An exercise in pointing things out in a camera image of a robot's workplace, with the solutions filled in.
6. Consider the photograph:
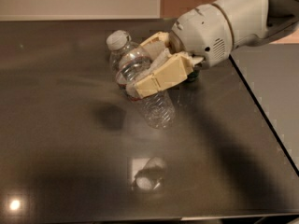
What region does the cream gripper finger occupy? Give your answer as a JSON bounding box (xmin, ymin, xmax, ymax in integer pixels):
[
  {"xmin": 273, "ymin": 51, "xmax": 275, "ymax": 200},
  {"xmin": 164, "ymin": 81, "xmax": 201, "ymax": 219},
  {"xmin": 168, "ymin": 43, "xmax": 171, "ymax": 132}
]
[
  {"xmin": 126, "ymin": 49, "xmax": 204, "ymax": 99},
  {"xmin": 140, "ymin": 32, "xmax": 169, "ymax": 59}
]

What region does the clear plastic water bottle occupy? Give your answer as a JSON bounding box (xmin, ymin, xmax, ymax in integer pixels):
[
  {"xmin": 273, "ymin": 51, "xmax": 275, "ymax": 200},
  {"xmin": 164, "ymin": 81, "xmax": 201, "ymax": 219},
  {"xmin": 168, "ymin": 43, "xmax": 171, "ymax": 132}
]
[{"xmin": 107, "ymin": 30, "xmax": 176, "ymax": 129}]

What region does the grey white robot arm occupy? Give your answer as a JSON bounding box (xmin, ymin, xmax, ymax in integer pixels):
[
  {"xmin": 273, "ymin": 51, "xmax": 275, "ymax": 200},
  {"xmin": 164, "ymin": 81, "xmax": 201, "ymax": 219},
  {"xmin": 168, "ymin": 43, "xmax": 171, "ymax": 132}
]
[{"xmin": 126, "ymin": 0, "xmax": 299, "ymax": 99}]

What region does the dark green soda can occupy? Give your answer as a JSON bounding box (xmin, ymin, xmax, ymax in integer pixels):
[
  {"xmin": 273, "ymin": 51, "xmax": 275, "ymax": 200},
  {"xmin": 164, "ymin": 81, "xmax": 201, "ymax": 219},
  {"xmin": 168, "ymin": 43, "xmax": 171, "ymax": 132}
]
[{"xmin": 185, "ymin": 70, "xmax": 200, "ymax": 83}]

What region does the grey side table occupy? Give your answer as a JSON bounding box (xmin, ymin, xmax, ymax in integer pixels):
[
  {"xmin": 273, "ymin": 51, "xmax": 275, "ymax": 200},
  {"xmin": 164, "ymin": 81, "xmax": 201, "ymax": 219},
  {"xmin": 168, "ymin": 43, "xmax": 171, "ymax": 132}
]
[{"xmin": 232, "ymin": 43, "xmax": 299, "ymax": 172}]

